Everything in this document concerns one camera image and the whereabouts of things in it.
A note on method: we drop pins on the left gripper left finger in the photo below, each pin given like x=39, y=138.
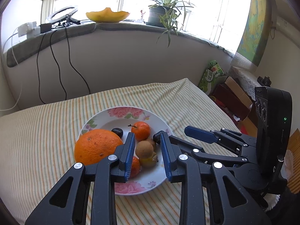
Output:
x=115, y=168

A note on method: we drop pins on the dark plum in plate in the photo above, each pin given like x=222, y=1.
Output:
x=118, y=131

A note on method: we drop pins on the striped tablecloth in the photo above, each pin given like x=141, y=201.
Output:
x=37, y=144

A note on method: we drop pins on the green yellow fruit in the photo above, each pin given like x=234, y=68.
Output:
x=149, y=162

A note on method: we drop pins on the ring light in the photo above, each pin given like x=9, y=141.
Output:
x=63, y=18

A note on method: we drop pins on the brown longan fruit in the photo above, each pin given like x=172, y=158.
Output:
x=144, y=149

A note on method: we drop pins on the white gloved right hand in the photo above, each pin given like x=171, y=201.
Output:
x=286, y=172

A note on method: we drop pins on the green snack bag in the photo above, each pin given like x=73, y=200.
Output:
x=210, y=77

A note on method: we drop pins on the white power strip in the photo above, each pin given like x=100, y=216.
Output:
x=29, y=29

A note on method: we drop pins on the mandarin with stem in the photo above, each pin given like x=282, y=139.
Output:
x=141, y=130

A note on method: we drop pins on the black power adapter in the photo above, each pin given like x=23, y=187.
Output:
x=45, y=27

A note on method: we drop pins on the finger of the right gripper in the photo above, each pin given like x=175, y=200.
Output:
x=198, y=153
x=232, y=141

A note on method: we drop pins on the brown longan in plate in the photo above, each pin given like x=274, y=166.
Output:
x=153, y=143

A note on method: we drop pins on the front mandarin in plate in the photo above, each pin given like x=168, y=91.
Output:
x=135, y=167

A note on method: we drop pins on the floral white plate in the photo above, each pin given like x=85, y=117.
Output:
x=122, y=117

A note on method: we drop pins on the lace covered side table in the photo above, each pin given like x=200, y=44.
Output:
x=246, y=80

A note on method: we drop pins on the large orange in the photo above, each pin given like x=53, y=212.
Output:
x=95, y=145

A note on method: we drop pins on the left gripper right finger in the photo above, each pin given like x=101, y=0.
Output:
x=180, y=168

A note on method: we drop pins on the cardboard box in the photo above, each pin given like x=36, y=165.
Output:
x=232, y=99

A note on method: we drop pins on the potted spider plant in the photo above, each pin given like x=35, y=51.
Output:
x=171, y=15

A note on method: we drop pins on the wall map poster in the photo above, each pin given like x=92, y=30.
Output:
x=256, y=33

